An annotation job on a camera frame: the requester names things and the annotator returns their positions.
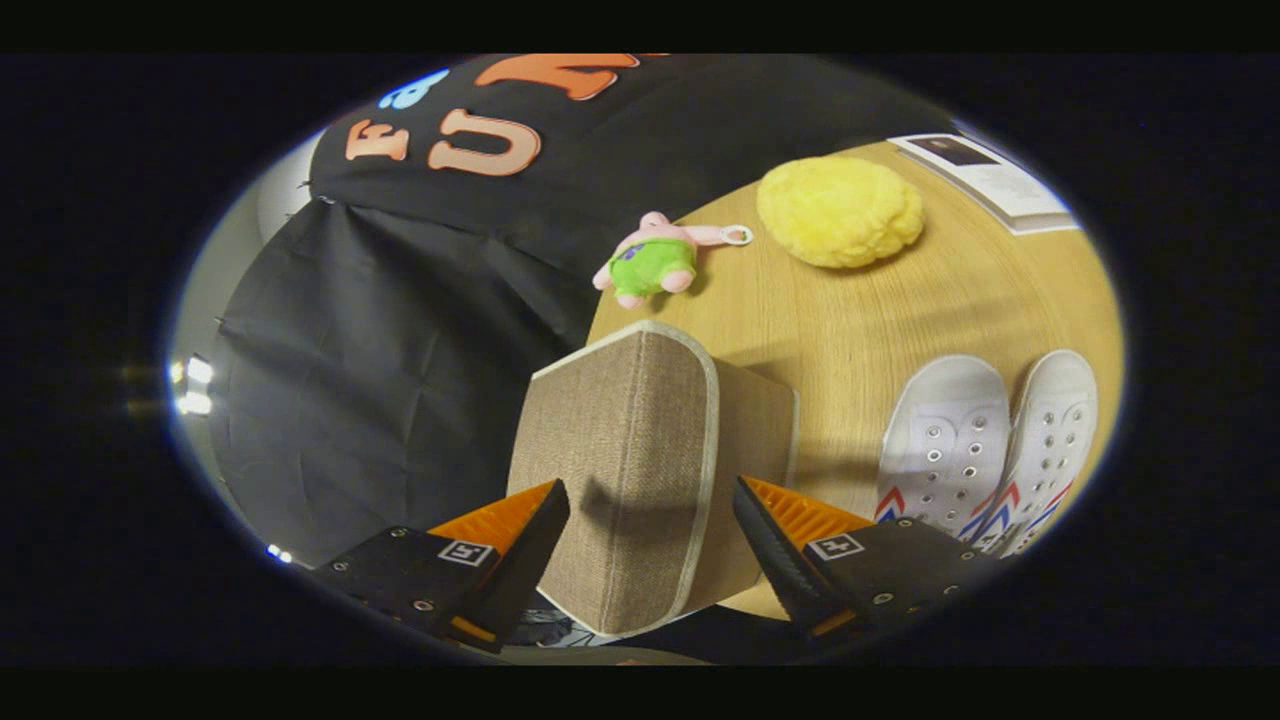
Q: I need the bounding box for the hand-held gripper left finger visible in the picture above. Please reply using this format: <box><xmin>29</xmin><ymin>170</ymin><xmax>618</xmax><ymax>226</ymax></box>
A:
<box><xmin>312</xmin><ymin>478</ymin><xmax>571</xmax><ymax>653</ymax></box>

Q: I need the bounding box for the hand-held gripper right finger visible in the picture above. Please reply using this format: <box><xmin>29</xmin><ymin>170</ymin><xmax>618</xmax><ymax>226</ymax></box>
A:
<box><xmin>733</xmin><ymin>476</ymin><xmax>1001</xmax><ymax>641</ymax></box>

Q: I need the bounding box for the beige fabric storage box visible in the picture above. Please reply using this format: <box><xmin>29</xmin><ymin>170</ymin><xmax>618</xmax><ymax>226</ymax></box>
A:
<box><xmin>507</xmin><ymin>320</ymin><xmax>801</xmax><ymax>638</ymax></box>

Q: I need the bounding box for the white canvas shoe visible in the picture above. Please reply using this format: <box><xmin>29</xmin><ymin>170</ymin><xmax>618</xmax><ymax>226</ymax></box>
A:
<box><xmin>875</xmin><ymin>355</ymin><xmax>1011</xmax><ymax>541</ymax></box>
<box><xmin>975</xmin><ymin>350</ymin><xmax>1099</xmax><ymax>558</ymax></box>

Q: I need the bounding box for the black backdrop cloth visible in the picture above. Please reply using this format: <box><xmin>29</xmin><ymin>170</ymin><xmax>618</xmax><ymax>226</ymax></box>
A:
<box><xmin>205</xmin><ymin>54</ymin><xmax>961</xmax><ymax>571</ymax></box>

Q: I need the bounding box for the pink star plush toy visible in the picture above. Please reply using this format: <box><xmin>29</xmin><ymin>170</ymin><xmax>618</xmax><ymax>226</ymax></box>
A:
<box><xmin>592</xmin><ymin>211</ymin><xmax>753</xmax><ymax>310</ymax></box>

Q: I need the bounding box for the yellow fluffy plush cushion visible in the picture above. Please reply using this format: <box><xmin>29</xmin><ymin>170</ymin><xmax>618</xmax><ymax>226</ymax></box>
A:
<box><xmin>756</xmin><ymin>155</ymin><xmax>925</xmax><ymax>269</ymax></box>

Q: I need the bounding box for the white booklet with portrait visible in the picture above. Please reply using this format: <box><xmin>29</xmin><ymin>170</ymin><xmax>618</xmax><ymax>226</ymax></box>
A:
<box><xmin>888</xmin><ymin>133</ymin><xmax>1079</xmax><ymax>236</ymax></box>

